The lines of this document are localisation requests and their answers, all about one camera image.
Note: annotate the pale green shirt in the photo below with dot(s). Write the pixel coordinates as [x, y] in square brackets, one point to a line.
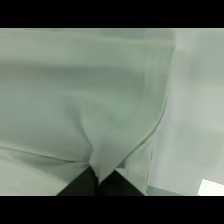
[83, 100]

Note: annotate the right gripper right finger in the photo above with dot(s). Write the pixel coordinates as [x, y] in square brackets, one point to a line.
[118, 187]

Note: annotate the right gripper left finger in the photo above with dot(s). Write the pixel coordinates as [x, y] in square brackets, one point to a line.
[83, 186]

